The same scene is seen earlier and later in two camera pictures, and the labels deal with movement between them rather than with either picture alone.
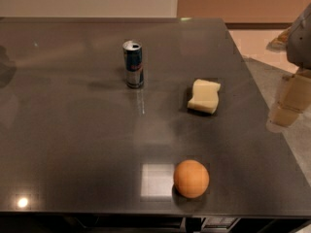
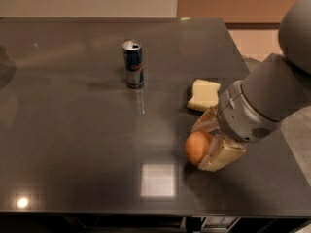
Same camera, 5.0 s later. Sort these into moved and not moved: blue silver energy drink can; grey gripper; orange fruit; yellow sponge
Moved: grey gripper; orange fruit
Not moved: blue silver energy drink can; yellow sponge
